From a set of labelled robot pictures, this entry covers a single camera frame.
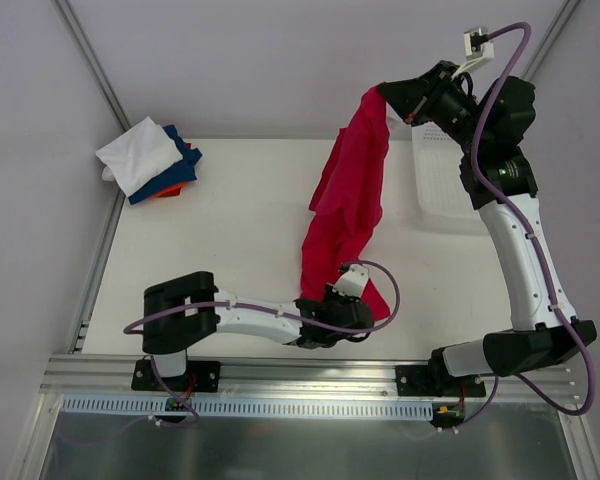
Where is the magenta t shirt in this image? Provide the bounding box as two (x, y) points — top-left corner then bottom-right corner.
(300, 87), (390, 301)

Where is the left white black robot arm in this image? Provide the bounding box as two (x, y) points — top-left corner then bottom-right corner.
(141, 264), (374, 390)

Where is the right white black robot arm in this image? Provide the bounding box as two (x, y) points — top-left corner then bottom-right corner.
(377, 61), (597, 396)

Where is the white plastic basket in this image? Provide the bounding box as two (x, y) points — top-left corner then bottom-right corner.
(412, 123), (484, 234)

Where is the folded orange t shirt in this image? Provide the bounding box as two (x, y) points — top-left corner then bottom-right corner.
(152, 159), (195, 198)

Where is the folded blue t shirt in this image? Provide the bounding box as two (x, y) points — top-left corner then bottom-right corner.
(128, 125), (203, 205)

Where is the folded white t shirt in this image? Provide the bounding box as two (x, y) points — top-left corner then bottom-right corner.
(95, 117), (183, 197)

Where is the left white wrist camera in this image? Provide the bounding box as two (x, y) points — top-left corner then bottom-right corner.
(332, 263), (369, 298)

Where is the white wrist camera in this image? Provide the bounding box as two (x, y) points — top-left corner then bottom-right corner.
(332, 263), (369, 298)
(451, 26), (495, 79)

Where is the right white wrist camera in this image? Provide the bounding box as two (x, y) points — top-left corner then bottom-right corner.
(451, 26), (495, 79)

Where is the aluminium mounting rail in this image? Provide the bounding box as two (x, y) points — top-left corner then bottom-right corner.
(39, 353), (581, 399)

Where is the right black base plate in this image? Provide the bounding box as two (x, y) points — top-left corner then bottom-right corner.
(395, 364), (486, 398)

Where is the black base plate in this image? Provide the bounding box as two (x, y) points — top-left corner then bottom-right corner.
(131, 358), (221, 393)
(395, 364), (486, 398)

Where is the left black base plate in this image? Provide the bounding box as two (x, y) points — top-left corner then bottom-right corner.
(131, 358), (221, 393)

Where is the white slotted cable duct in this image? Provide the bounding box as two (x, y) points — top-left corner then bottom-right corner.
(61, 394), (434, 422)

